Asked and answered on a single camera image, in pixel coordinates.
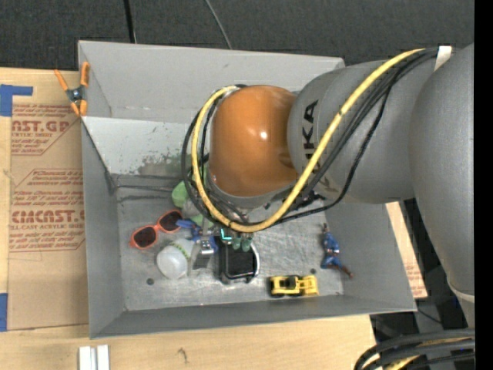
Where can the yellow toy vehicle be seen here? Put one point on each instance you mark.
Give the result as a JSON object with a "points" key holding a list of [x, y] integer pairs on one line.
{"points": [[292, 286]]}

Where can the grey metal bin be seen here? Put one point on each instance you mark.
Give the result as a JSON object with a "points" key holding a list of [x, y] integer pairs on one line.
{"points": [[154, 87]]}

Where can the red sunglasses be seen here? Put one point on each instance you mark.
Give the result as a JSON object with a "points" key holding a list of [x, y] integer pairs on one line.
{"points": [[144, 236]]}

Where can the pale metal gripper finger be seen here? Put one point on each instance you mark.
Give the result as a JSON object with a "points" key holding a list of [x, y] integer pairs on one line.
{"points": [[196, 256], [206, 246]]}

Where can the brown cardboard board, red print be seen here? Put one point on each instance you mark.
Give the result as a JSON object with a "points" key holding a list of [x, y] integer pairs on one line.
{"points": [[42, 260]]}

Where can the white plastic bottle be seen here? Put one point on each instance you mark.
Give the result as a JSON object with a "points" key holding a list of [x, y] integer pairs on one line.
{"points": [[171, 261]]}

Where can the blue toy figure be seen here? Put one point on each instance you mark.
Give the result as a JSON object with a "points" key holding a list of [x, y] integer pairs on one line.
{"points": [[330, 249]]}

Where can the green soft toy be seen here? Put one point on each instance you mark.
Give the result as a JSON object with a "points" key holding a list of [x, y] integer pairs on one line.
{"points": [[180, 193]]}

